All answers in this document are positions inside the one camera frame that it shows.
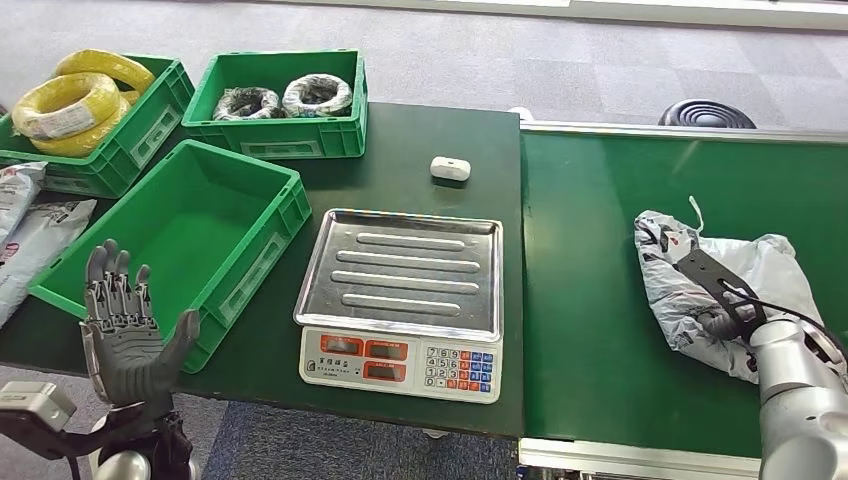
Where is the empty green plastic crate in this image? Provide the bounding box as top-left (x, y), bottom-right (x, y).
top-left (27, 139), bottom-right (313, 374)

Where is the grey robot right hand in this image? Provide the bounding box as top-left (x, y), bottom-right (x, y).
top-left (697, 309), bottom-right (757, 343)

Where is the dark green table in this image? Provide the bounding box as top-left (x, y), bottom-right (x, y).
top-left (0, 101), bottom-right (526, 441)

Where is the black ribbed round object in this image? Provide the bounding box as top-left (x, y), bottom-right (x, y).
top-left (657, 99), bottom-right (757, 129)

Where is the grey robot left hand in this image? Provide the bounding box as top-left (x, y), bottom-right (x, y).
top-left (79, 239), bottom-right (201, 411)

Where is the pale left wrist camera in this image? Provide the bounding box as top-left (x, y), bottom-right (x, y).
top-left (0, 381), bottom-right (78, 433)

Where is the green crate with yellow coils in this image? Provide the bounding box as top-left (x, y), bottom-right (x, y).
top-left (0, 54), bottom-right (196, 200)

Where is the yellow wire coil with label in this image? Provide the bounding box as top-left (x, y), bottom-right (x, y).
top-left (11, 72), bottom-right (122, 140)

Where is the white courier bag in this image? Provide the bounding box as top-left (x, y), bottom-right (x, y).
top-left (0, 199), bottom-right (98, 328)
top-left (0, 161), bottom-right (48, 245)

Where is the electronic scale with steel tray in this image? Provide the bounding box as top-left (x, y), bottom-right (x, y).
top-left (293, 208), bottom-right (505, 405)

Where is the dark plastic-wrapped wire coil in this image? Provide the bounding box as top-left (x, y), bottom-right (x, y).
top-left (211, 87), bottom-right (285, 121)

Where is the white printed courier package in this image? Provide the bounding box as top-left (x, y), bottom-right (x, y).
top-left (633, 196), bottom-right (826, 386)

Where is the small white device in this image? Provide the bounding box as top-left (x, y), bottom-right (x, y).
top-left (429, 155), bottom-right (472, 182)

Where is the green crate with wrapped coils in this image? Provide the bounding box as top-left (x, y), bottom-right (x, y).
top-left (181, 48), bottom-right (369, 161)

